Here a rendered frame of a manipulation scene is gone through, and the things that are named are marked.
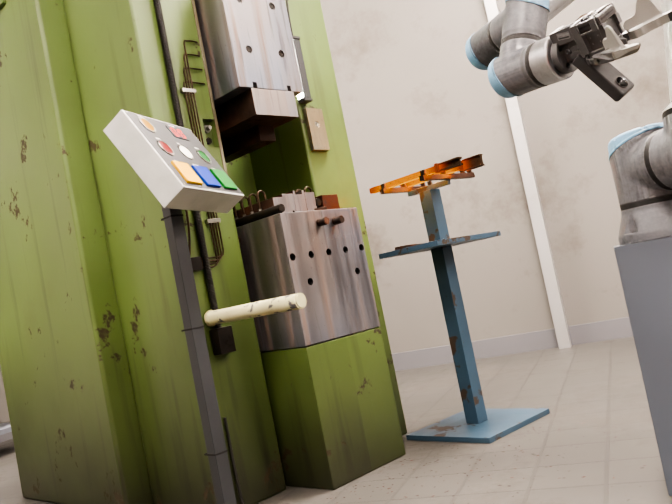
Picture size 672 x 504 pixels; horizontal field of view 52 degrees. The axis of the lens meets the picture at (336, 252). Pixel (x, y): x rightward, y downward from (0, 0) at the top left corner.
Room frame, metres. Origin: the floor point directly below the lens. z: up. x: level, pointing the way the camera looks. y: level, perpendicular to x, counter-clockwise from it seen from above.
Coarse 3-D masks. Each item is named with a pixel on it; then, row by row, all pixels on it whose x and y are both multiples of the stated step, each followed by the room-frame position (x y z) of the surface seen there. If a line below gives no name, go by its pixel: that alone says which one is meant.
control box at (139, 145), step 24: (120, 120) 1.77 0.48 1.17; (120, 144) 1.77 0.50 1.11; (144, 144) 1.75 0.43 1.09; (168, 144) 1.85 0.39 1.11; (192, 144) 2.00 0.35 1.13; (144, 168) 1.76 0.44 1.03; (168, 168) 1.73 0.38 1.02; (192, 168) 1.86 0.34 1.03; (216, 168) 2.01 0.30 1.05; (168, 192) 1.74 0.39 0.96; (192, 192) 1.78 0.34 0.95; (216, 192) 1.88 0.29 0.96; (240, 192) 2.03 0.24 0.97
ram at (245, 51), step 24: (216, 0) 2.31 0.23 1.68; (240, 0) 2.35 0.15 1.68; (264, 0) 2.43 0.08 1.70; (216, 24) 2.33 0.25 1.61; (240, 24) 2.33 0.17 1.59; (264, 24) 2.41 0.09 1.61; (288, 24) 2.50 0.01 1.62; (216, 48) 2.34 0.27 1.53; (240, 48) 2.31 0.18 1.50; (264, 48) 2.39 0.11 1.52; (288, 48) 2.48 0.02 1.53; (216, 72) 2.36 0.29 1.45; (240, 72) 2.30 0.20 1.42; (264, 72) 2.38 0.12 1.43; (288, 72) 2.46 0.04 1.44; (216, 96) 2.38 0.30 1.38
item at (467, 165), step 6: (474, 156) 2.54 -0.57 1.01; (480, 156) 2.53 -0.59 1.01; (462, 162) 2.58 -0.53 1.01; (468, 162) 2.57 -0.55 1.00; (474, 162) 2.55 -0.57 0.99; (480, 162) 2.53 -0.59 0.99; (456, 168) 2.60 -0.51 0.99; (462, 168) 2.58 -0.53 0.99; (468, 168) 2.57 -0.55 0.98; (474, 168) 2.57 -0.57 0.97; (414, 180) 2.76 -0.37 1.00; (408, 186) 2.79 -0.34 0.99
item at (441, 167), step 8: (448, 160) 2.47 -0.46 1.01; (456, 160) 2.46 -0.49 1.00; (432, 168) 2.53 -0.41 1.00; (440, 168) 2.52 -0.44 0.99; (448, 168) 2.48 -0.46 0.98; (408, 176) 2.62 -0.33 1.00; (416, 176) 2.59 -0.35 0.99; (392, 184) 2.69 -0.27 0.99; (400, 184) 2.68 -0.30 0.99; (376, 192) 2.78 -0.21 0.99
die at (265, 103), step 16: (240, 96) 2.37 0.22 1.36; (256, 96) 2.33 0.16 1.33; (272, 96) 2.39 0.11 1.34; (288, 96) 2.44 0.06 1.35; (224, 112) 2.44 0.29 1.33; (240, 112) 2.38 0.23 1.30; (256, 112) 2.32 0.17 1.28; (272, 112) 2.38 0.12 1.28; (288, 112) 2.43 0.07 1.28; (224, 128) 2.45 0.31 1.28; (240, 128) 2.46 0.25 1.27
